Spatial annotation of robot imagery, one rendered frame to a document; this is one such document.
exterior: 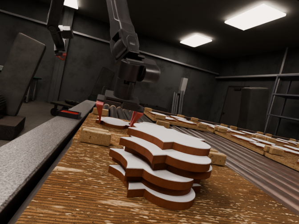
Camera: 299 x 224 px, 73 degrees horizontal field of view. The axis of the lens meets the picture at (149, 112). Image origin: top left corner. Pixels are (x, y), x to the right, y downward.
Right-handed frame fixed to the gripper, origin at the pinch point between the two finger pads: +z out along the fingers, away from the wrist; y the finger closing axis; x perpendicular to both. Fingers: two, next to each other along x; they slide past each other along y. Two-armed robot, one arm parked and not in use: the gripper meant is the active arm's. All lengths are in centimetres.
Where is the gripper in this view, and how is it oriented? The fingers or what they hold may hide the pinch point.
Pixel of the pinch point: (115, 123)
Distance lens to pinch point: 65.2
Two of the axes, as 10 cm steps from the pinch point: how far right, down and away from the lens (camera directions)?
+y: 9.5, 2.1, 2.4
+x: -1.5, -3.8, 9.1
